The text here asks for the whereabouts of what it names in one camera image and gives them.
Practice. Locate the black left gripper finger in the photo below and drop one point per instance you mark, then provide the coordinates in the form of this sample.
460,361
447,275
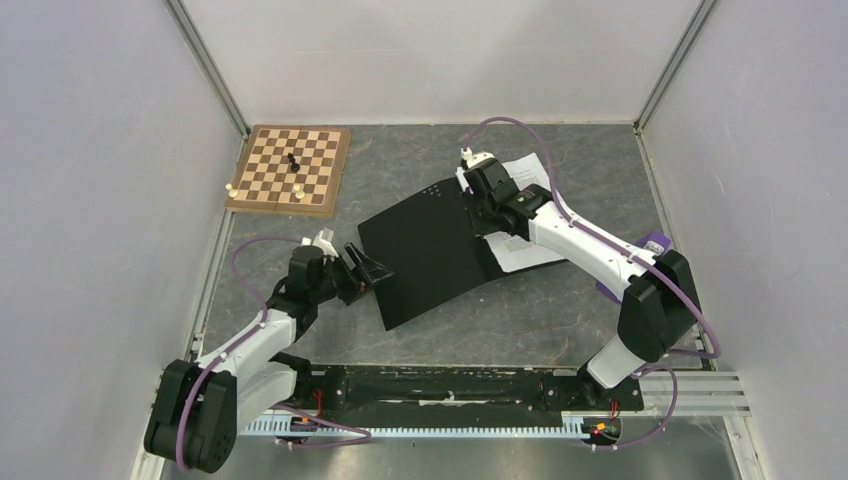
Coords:
356,256
372,273

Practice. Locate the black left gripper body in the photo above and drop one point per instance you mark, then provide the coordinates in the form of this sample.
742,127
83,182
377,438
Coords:
342,282

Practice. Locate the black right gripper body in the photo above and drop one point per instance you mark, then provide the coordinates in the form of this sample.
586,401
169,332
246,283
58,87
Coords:
481,214

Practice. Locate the printed paper sheet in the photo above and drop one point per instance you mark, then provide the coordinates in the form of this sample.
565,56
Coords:
511,252

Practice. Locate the blue folder with black inside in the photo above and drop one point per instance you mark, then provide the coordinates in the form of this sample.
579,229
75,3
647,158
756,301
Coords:
427,240

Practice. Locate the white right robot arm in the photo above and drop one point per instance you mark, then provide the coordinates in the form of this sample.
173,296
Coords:
658,301

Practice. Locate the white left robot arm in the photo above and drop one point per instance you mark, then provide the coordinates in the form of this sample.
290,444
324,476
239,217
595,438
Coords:
201,406

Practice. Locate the black chess pawn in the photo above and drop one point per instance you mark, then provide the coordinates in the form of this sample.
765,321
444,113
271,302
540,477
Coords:
294,166

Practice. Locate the wooden chessboard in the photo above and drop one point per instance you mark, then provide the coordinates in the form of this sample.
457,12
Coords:
263,178

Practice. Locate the white chess pawn left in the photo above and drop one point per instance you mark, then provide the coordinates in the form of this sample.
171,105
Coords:
231,191

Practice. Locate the purple metronome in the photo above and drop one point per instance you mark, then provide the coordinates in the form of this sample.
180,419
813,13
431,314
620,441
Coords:
656,242

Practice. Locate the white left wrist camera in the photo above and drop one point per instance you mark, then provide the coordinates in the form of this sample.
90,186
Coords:
324,241

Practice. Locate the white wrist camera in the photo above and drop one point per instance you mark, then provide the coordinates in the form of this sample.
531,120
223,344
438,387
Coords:
469,159
324,241

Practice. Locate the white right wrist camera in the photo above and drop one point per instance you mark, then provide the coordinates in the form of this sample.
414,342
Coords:
469,159

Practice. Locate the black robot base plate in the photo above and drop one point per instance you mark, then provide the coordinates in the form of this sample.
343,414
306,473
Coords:
380,396

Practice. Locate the light blue cable duct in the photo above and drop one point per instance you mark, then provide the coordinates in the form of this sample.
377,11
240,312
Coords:
282,425

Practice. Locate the aluminium frame rail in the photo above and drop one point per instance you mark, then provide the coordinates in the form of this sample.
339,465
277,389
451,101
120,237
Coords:
693,426

